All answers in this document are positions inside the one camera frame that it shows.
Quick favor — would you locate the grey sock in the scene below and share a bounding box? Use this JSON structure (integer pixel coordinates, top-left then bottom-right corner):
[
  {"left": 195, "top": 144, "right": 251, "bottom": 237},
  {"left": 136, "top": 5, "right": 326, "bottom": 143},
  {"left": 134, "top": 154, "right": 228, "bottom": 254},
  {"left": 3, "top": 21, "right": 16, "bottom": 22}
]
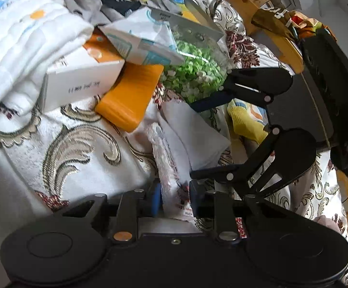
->
[{"left": 146, "top": 0, "right": 189, "bottom": 14}]

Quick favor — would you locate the yellow patterned sock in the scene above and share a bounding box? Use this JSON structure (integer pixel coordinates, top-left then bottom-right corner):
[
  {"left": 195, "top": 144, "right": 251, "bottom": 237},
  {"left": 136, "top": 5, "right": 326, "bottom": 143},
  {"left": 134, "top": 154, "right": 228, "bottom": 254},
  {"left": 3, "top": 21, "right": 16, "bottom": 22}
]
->
[{"left": 227, "top": 99, "right": 271, "bottom": 144}]

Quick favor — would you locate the clear bag of green pellets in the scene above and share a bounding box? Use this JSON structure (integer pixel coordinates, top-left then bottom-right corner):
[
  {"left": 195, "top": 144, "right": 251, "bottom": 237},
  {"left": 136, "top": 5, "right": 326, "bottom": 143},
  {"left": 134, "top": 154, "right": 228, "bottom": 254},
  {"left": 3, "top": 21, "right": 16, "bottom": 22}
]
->
[{"left": 150, "top": 6, "right": 232, "bottom": 104}]

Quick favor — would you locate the white pink-edged towel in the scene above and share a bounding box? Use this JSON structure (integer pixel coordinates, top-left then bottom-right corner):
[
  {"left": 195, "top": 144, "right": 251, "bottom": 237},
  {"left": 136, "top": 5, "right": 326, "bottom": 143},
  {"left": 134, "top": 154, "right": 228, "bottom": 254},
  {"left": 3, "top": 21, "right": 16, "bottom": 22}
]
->
[{"left": 145, "top": 121, "right": 199, "bottom": 220}]

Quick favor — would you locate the navy striped sock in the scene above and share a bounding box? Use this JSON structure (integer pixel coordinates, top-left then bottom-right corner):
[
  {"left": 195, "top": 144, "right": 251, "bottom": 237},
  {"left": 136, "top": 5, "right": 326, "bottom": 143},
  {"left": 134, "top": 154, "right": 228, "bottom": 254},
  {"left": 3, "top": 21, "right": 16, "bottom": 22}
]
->
[{"left": 96, "top": 0, "right": 142, "bottom": 14}]

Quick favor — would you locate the white folded cloth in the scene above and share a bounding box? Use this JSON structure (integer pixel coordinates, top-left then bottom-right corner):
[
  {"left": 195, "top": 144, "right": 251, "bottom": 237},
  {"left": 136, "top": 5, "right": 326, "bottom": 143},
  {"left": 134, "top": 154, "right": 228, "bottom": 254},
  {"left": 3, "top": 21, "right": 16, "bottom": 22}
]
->
[{"left": 159, "top": 100, "right": 231, "bottom": 170}]

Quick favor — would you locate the white and blue tissue pack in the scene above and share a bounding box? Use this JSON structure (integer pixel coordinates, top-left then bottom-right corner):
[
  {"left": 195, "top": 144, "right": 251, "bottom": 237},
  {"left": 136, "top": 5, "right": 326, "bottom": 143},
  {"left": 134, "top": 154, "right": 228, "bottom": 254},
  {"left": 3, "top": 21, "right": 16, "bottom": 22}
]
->
[{"left": 98, "top": 7, "right": 185, "bottom": 66}]

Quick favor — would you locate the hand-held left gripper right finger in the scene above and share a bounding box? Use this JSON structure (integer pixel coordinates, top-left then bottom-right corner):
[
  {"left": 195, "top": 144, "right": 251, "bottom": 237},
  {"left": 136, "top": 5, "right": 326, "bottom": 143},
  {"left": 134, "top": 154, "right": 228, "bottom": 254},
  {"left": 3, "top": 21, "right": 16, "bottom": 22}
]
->
[{"left": 189, "top": 180, "right": 266, "bottom": 242}]

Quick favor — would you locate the orange foam pad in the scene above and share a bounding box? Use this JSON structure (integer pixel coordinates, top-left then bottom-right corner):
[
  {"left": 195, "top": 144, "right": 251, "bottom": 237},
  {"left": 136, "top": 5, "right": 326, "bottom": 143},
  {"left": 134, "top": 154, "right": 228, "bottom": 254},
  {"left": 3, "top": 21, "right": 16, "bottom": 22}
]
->
[{"left": 95, "top": 63, "right": 165, "bottom": 133}]

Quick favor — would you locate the white and orange box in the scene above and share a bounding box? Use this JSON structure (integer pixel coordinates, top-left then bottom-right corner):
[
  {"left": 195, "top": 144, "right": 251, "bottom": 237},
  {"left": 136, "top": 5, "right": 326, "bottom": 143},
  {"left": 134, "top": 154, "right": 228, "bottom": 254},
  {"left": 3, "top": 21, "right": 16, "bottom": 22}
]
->
[{"left": 40, "top": 31, "right": 126, "bottom": 113}]

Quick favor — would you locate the grey cloth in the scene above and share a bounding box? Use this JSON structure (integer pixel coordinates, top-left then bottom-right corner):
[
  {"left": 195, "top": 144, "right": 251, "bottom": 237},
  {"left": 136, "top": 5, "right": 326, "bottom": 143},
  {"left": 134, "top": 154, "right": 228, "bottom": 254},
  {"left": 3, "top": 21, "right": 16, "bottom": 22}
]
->
[{"left": 64, "top": 0, "right": 115, "bottom": 26}]

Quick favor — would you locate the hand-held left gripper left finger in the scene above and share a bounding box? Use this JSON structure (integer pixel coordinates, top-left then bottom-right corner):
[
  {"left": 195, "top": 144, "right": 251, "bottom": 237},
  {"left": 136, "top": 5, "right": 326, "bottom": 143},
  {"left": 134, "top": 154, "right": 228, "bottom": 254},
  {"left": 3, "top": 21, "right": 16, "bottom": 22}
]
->
[{"left": 61, "top": 183, "right": 162, "bottom": 243}]

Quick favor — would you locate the ornate cream bedspread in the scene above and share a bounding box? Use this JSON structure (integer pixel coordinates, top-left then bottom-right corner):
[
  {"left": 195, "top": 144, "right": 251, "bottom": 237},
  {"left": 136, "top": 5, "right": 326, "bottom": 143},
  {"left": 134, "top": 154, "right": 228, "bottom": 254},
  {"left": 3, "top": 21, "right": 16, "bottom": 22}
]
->
[{"left": 0, "top": 0, "right": 348, "bottom": 288}]

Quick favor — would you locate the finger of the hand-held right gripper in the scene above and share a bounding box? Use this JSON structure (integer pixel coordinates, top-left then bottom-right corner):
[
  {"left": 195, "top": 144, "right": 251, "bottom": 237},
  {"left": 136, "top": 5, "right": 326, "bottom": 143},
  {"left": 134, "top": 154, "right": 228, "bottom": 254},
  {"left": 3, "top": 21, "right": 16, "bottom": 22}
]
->
[
  {"left": 190, "top": 125, "right": 283, "bottom": 201},
  {"left": 189, "top": 68, "right": 274, "bottom": 113}
]

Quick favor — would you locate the colourful plastic bag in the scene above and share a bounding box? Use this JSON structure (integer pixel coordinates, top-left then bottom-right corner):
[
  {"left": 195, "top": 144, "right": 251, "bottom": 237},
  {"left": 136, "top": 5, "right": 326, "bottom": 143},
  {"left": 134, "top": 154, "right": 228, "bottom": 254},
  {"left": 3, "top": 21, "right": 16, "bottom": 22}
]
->
[{"left": 250, "top": 6, "right": 337, "bottom": 41}]

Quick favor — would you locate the white quilted baby cloth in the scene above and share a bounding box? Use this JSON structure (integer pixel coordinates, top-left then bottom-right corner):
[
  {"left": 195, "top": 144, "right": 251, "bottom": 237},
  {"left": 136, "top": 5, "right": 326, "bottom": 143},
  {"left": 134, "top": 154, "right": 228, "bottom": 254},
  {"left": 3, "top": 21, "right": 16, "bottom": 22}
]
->
[{"left": 0, "top": 0, "right": 95, "bottom": 118}]

